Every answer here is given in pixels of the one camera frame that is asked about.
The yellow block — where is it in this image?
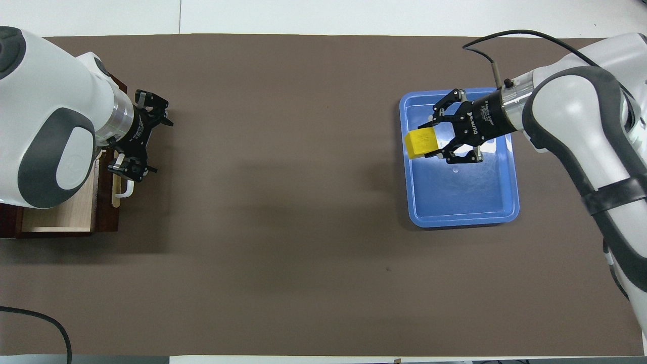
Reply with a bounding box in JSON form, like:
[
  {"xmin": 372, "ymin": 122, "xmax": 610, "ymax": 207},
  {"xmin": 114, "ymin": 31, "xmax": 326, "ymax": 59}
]
[{"xmin": 404, "ymin": 127, "xmax": 440, "ymax": 160}]

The dark wooden cabinet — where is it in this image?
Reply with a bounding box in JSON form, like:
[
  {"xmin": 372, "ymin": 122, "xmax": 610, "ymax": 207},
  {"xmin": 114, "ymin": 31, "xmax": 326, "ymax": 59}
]
[{"xmin": 0, "ymin": 202, "xmax": 24, "ymax": 239}]

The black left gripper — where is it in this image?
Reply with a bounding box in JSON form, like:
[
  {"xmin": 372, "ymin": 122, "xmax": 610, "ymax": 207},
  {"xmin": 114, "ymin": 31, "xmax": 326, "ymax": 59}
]
[{"xmin": 108, "ymin": 90, "xmax": 174, "ymax": 183}]

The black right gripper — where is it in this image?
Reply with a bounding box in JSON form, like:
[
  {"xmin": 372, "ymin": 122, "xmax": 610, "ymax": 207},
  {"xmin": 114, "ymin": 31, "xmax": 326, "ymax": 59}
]
[{"xmin": 419, "ymin": 89, "xmax": 518, "ymax": 165}]

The blue plastic tray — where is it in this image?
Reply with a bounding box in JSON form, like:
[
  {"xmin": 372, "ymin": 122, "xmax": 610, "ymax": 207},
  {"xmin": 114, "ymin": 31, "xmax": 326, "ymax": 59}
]
[{"xmin": 399, "ymin": 88, "xmax": 521, "ymax": 229}]

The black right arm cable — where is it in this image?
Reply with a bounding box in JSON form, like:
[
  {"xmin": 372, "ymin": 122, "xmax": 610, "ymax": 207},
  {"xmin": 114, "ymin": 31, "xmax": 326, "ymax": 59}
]
[{"xmin": 462, "ymin": 30, "xmax": 638, "ymax": 95}]

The wooden drawer with white handle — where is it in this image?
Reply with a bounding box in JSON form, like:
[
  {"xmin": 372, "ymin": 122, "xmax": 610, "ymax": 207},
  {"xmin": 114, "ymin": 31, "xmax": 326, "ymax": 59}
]
[{"xmin": 15, "ymin": 75, "xmax": 136, "ymax": 239}]

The brown paper table mat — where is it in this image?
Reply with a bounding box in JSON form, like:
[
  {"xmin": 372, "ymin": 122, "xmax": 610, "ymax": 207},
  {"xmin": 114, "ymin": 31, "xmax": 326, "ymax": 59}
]
[{"xmin": 0, "ymin": 34, "xmax": 647, "ymax": 357}]

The black loose table cable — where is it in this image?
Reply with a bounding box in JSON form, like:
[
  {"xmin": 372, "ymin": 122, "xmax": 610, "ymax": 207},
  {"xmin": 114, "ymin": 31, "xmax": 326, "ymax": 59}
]
[{"xmin": 0, "ymin": 305, "xmax": 73, "ymax": 364}]

